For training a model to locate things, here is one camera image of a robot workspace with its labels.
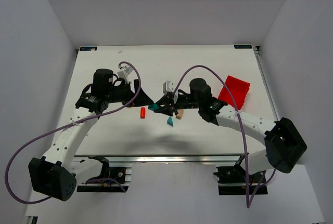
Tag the right blue corner sticker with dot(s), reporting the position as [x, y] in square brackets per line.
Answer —
[242, 46]

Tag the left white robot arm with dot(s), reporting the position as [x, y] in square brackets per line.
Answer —
[54, 174]

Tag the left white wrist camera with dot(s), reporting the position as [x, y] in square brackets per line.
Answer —
[124, 71]

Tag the red plastic bin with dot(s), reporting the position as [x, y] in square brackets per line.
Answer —
[238, 89]

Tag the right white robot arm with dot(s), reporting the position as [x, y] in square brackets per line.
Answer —
[284, 145]

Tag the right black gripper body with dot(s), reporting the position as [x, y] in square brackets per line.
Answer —
[171, 104]

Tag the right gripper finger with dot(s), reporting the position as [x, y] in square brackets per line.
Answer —
[164, 110]
[166, 99]

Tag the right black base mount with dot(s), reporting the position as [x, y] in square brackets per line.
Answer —
[231, 178]

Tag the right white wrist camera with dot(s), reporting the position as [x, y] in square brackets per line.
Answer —
[168, 87]

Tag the left blue corner sticker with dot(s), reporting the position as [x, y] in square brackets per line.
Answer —
[88, 48]

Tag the teal triangle block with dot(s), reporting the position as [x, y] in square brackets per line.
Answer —
[170, 121]

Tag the teal rectangular block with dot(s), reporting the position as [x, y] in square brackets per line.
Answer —
[153, 107]

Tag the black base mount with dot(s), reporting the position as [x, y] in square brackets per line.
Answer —
[231, 178]
[100, 174]

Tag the natural wood block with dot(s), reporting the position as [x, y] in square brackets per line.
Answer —
[180, 113]

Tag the blue corner sticker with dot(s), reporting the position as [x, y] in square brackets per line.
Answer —
[242, 46]
[88, 48]

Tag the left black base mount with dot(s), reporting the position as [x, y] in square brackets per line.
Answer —
[100, 174]

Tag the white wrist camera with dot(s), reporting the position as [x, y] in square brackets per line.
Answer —
[168, 87]
[124, 71]

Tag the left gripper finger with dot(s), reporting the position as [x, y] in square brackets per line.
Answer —
[141, 100]
[136, 85]

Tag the red cylinder block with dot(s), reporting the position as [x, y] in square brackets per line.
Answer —
[142, 112]

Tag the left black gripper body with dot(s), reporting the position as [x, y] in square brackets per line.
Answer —
[135, 93]

